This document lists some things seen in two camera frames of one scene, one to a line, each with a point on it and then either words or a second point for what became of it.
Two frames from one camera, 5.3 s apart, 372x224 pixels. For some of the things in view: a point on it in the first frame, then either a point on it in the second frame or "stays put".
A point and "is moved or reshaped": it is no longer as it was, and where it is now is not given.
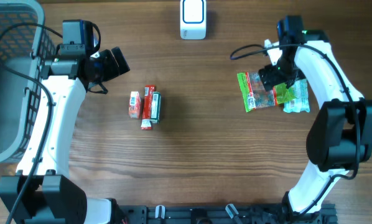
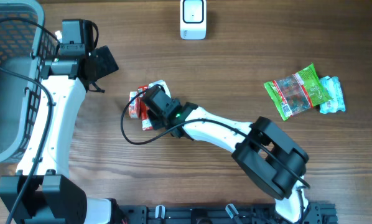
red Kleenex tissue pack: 134,105 stays put
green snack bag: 255,94 to 298,92
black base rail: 142,214 stays put
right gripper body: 283,71 to 157,121
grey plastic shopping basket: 19,46 stays put
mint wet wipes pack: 301,102 is moved or reshaped
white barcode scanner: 193,19 stays put
